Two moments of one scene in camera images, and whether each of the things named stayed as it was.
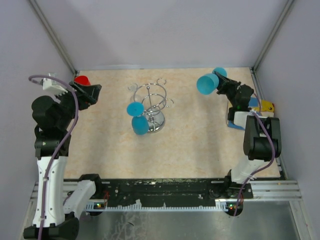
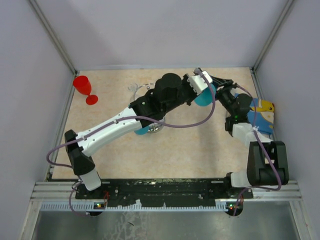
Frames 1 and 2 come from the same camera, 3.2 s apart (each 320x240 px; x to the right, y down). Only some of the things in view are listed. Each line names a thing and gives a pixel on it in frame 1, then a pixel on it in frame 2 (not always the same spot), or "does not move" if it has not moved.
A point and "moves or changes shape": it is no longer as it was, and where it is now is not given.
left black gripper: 81,92 -> 189,88
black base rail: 169,190 does not move
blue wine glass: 207,83 moves or changes shape
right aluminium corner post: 284,13 does not move
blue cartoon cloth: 261,108 does not move
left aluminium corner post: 45,22 does not move
